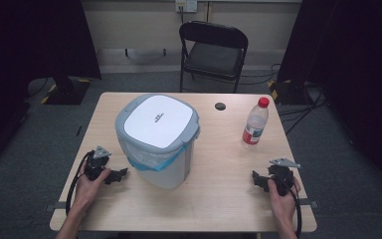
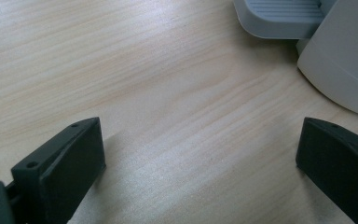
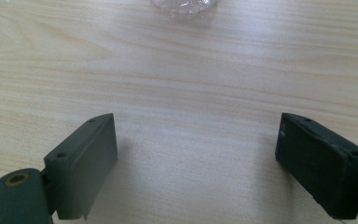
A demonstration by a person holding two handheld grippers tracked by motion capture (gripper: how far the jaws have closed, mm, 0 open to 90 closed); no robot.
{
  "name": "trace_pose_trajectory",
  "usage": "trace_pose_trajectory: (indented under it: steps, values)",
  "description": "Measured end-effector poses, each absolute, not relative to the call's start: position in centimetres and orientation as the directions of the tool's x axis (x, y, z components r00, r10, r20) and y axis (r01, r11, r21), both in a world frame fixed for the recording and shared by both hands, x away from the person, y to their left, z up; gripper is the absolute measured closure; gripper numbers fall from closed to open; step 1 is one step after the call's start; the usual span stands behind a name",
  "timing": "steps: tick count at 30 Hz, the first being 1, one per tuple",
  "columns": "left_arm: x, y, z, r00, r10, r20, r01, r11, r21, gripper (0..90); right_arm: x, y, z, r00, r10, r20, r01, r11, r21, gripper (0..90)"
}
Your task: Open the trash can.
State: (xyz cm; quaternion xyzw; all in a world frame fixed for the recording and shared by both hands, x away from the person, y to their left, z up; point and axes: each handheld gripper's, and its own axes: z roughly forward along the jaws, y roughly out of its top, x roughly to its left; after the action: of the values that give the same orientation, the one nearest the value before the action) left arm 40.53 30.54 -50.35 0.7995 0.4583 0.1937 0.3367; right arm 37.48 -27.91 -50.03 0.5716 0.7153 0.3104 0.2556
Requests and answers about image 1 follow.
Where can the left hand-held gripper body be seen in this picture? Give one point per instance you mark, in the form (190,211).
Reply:
(95,162)

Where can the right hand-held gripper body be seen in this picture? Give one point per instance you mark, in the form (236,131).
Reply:
(282,174)

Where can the white wall socket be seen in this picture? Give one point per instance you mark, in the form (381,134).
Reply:
(186,5)

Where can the grey white-lidded trash can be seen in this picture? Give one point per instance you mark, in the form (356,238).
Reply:
(159,121)

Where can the person's right hand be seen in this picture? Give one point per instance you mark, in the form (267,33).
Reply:
(283,207)

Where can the person's left hand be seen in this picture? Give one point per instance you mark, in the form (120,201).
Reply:
(88,192)

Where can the black folding chair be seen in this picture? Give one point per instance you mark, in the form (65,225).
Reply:
(212,56)

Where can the white blue-edged trash bag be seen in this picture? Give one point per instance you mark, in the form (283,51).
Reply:
(152,159)

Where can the red-capped clear plastic bottle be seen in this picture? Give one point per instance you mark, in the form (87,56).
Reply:
(254,127)

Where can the small black floor item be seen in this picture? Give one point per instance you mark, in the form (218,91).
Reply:
(78,130)

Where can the grey table bracket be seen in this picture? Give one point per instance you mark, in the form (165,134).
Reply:
(54,206)
(310,203)

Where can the dark curtain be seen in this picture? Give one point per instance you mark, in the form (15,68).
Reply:
(20,49)
(354,66)

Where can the black stand base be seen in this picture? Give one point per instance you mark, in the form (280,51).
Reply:
(288,93)
(68,91)

